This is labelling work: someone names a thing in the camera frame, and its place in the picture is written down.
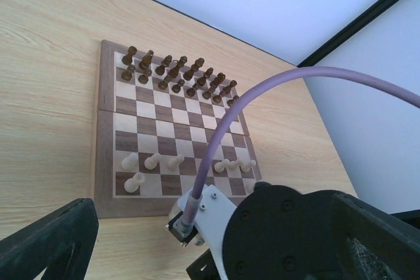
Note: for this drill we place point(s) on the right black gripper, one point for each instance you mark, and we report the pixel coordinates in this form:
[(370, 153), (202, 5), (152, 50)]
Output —
[(278, 233)]

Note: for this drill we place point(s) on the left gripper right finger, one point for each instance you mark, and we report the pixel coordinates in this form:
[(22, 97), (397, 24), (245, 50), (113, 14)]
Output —
[(372, 244)]

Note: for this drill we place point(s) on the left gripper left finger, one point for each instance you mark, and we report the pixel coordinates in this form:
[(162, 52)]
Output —
[(57, 246)]

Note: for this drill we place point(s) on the light chess piece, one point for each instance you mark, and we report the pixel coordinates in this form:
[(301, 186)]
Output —
[(134, 182), (130, 162)]

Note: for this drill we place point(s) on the wooden chess board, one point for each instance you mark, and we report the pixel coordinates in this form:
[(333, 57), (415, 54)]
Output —
[(136, 118)]

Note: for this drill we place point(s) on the dark chess piece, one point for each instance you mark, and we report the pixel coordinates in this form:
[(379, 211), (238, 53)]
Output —
[(160, 70), (227, 89), (173, 72), (146, 60), (187, 76), (217, 80), (128, 58), (202, 80)]

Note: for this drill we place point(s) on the dark chess pawn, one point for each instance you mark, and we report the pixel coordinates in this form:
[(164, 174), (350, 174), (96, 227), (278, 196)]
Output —
[(209, 92), (176, 88), (163, 84), (218, 98), (127, 74), (231, 101), (144, 76), (192, 90)]

